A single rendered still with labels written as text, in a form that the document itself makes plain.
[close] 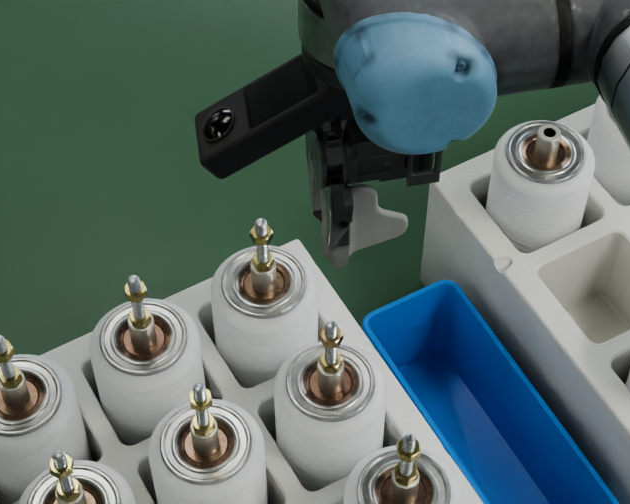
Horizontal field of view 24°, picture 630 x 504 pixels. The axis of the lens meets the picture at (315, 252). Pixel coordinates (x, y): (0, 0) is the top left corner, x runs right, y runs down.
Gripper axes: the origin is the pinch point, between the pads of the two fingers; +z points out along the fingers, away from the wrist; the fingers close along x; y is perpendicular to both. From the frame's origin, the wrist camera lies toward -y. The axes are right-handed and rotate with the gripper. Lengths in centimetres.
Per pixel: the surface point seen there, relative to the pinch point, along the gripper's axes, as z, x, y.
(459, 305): 35.6, 15.0, 16.9
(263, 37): 46, 66, 5
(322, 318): 28.3, 11.3, 2.2
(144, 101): 46, 58, -11
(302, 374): 20.8, 1.2, -1.5
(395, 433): 29.5, -1.2, 6.4
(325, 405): 20.9, -2.1, -0.2
